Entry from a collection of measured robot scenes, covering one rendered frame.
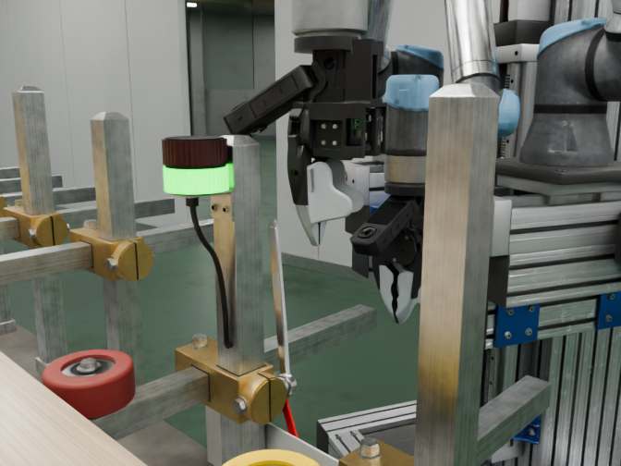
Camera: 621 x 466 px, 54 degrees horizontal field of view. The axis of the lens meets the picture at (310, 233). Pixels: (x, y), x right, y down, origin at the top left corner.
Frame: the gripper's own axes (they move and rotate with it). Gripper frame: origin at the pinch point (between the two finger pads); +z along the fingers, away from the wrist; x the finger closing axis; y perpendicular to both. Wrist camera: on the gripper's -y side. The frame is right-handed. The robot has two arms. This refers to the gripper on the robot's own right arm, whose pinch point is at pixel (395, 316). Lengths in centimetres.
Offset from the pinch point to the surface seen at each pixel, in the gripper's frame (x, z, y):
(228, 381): -5.1, -3.9, -35.7
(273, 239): -1.1, -16.4, -25.7
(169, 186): -4.1, -24.5, -41.0
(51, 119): 553, -11, 183
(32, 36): 574, -90, 181
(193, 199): -4.6, -23.1, -38.8
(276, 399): -8.6, -1.8, -32.3
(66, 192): 73, -13, -17
